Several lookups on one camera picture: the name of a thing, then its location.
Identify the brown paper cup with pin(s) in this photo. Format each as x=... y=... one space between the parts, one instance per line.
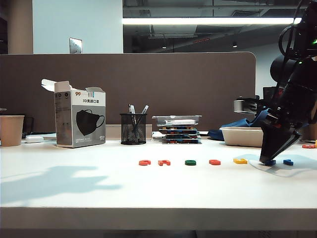
x=11 y=131

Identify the metal wall switch plate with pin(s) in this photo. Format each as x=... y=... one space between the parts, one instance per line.
x=75 y=45

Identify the light blue letter magnet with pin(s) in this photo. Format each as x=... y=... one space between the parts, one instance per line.
x=288 y=162

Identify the black and silver pen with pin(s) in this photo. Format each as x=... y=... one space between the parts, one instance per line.
x=131 y=109
x=144 y=109

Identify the black red plaid jacket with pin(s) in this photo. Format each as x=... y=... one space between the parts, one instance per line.
x=277 y=93

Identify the letter magnet case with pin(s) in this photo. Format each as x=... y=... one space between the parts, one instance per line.
x=178 y=130
x=179 y=140

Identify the black mesh pen holder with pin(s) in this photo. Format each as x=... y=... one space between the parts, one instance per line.
x=133 y=137

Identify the green letter e magnet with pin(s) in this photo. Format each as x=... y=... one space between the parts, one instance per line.
x=190 y=162

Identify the brown desk partition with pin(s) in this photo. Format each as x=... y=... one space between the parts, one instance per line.
x=173 y=84

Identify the orange letter n magnet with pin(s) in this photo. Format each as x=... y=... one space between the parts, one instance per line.
x=163 y=162

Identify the beige pulp tray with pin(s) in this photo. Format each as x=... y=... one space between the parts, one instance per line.
x=242 y=137

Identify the black monitor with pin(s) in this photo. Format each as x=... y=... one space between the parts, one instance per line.
x=267 y=93

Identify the orange letter c magnet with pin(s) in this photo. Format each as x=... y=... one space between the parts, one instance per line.
x=142 y=162

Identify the loose orange letter magnet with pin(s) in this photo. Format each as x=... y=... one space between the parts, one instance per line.
x=308 y=146

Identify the orange letter s magnet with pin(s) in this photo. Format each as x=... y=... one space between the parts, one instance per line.
x=214 y=162

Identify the clear plastic case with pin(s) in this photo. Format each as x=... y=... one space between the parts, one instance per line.
x=178 y=120

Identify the small white earbud case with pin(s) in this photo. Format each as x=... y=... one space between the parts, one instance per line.
x=34 y=139

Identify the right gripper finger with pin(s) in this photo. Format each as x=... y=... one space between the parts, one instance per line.
x=293 y=142
x=275 y=143

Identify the dark blue letter y magnet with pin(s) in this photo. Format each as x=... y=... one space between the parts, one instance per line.
x=271 y=162

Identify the yellow letter u magnet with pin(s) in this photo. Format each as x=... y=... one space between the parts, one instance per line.
x=239 y=161

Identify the pale flat pad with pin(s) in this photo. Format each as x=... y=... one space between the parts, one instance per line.
x=49 y=136

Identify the grey white face mask box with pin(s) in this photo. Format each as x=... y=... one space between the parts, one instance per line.
x=81 y=119

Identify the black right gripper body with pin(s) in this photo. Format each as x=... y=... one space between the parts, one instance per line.
x=284 y=122

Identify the brown cardboard box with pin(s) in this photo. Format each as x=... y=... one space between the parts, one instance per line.
x=310 y=132

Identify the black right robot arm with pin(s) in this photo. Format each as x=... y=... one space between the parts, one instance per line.
x=302 y=86

